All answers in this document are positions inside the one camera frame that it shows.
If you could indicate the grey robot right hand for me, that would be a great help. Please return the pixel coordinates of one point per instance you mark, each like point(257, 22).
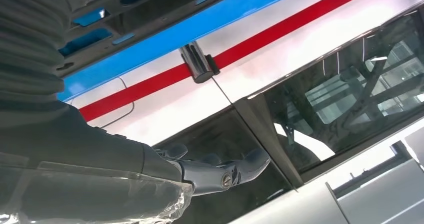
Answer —
point(82, 169)

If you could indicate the white car red stripe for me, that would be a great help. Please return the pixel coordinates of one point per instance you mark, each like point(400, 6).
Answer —
point(298, 50)

